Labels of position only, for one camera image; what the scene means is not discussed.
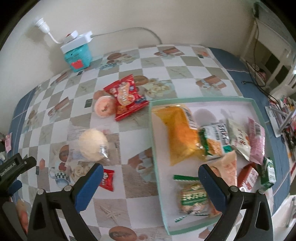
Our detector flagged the yellow cake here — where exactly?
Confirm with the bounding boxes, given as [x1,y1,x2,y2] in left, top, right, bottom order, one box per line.
[152,104,206,166]

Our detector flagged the white chair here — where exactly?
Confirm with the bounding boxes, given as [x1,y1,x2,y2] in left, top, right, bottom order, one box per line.
[240,18,295,98]

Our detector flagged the white tray with teal rim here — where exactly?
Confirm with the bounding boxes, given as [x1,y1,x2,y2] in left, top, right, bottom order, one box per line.
[149,97,266,235]

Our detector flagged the round peach jelly cup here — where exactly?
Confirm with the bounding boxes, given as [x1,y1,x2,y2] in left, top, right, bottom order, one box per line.
[94,96,116,118]

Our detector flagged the checkered patterned tablecloth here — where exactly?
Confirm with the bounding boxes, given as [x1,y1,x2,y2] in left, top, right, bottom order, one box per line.
[10,44,296,241]

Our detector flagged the small red candy packet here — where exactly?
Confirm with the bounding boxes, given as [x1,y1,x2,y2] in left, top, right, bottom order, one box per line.
[99,169,115,192]

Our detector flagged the white power strip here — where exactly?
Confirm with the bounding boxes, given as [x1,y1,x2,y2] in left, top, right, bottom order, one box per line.
[60,31,93,54]

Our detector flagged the pink snack packet with barcode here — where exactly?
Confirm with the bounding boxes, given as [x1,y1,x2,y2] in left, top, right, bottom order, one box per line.
[248,118,265,165]

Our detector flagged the white phone stand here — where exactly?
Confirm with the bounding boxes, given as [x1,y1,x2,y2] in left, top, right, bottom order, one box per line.
[265,103,295,138]

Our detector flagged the black cable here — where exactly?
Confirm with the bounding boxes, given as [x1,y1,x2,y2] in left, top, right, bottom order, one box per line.
[241,34,285,105]

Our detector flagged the orange striped snack packet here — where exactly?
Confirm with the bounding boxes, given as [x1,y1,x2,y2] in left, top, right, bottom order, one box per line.
[208,150,239,218]

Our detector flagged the round cream bun in bag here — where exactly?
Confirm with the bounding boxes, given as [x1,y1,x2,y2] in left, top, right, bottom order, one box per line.
[67,125,109,167]

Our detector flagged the green white biscuit packet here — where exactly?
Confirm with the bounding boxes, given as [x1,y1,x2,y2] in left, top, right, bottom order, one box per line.
[259,157,276,191]

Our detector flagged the round biscuit green packet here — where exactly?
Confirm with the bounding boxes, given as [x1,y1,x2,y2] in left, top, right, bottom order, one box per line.
[173,175,210,223]

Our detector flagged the white plug and cable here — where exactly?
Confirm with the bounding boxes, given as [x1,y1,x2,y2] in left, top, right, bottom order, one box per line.
[34,17,63,45]

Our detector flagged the red milk biscuit packet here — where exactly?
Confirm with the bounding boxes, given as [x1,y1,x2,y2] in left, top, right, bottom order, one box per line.
[237,164,259,192]

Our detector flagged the teal box with red label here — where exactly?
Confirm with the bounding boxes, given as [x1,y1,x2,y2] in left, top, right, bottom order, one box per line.
[64,44,92,72]

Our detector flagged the red cartoon snack packet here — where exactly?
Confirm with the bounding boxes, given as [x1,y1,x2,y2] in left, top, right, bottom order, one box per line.
[104,74,149,121]

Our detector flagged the white persimmon snack packet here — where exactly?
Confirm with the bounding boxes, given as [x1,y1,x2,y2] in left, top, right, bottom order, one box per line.
[227,118,251,161]

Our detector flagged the green white cracker packet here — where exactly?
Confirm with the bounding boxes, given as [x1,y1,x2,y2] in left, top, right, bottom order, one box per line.
[198,123,233,161]

